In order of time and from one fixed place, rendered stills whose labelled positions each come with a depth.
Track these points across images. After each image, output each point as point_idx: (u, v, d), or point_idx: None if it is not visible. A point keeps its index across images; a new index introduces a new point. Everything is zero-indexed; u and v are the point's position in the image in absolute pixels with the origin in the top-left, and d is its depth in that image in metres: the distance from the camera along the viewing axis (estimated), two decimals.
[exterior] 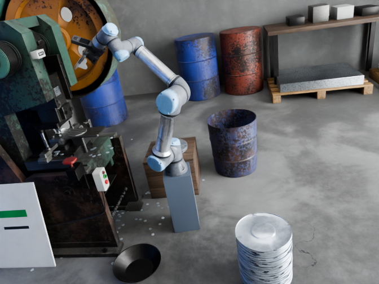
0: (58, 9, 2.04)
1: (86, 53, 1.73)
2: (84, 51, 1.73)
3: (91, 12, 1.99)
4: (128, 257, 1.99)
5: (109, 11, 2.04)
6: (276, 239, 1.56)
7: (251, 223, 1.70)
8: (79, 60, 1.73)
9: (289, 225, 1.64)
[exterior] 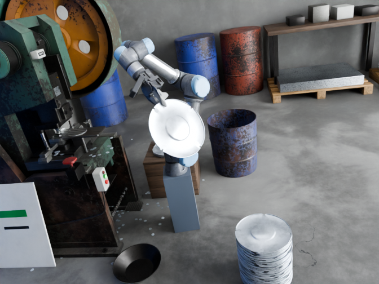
0: (53, 9, 2.04)
1: (150, 83, 1.44)
2: (147, 85, 1.43)
3: (85, 5, 1.97)
4: (128, 257, 1.99)
5: (109, 11, 2.04)
6: (176, 145, 1.41)
7: (178, 111, 1.48)
8: (158, 92, 1.42)
9: (199, 147, 1.47)
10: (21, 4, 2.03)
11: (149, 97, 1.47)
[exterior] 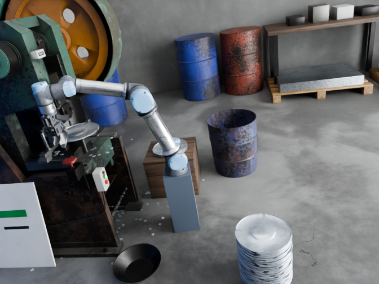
0: None
1: None
2: None
3: None
4: (128, 257, 1.99)
5: (109, 11, 2.04)
6: None
7: (89, 128, 2.05)
8: None
9: None
10: (82, 78, 2.21)
11: (64, 131, 1.65)
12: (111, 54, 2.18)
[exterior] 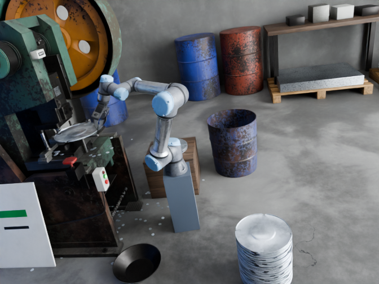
0: (53, 9, 2.04)
1: (105, 114, 1.94)
2: (103, 114, 1.93)
3: (85, 5, 1.97)
4: (128, 257, 1.99)
5: (109, 11, 2.04)
6: (77, 137, 1.95)
7: (76, 128, 2.10)
8: (104, 123, 1.97)
9: (96, 131, 1.99)
10: (21, 4, 2.03)
11: None
12: None
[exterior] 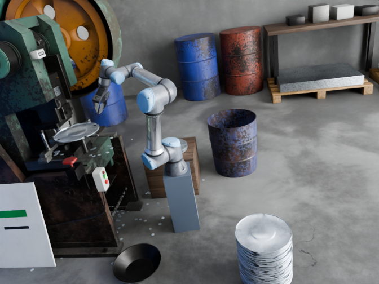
0: (75, 63, 2.20)
1: (105, 98, 2.01)
2: (104, 98, 1.99)
3: None
4: (128, 257, 1.99)
5: (109, 11, 2.04)
6: (86, 126, 2.10)
7: (68, 137, 1.96)
8: (105, 107, 2.03)
9: (70, 127, 2.13)
10: (98, 54, 2.12)
11: None
12: (102, 12, 2.05)
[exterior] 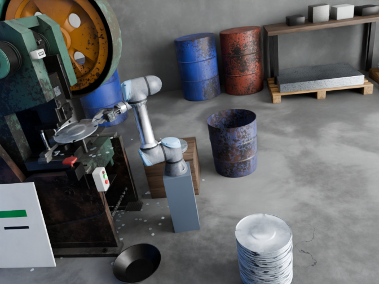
0: (83, 54, 2.16)
1: (105, 110, 2.13)
2: None
3: (74, 85, 2.24)
4: (128, 257, 1.99)
5: (109, 11, 2.04)
6: (71, 126, 2.09)
7: (80, 134, 1.96)
8: (97, 112, 2.10)
9: (55, 135, 2.02)
10: (96, 30, 2.05)
11: (103, 119, 2.15)
12: None
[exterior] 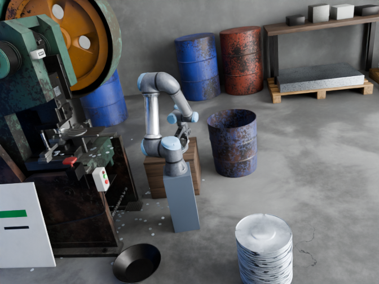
0: None
1: (185, 134, 2.40)
2: (184, 134, 2.40)
3: (13, 8, 2.03)
4: (128, 257, 1.99)
5: (109, 11, 2.04)
6: None
7: None
8: (187, 141, 2.42)
9: None
10: None
11: (179, 138, 2.44)
12: None
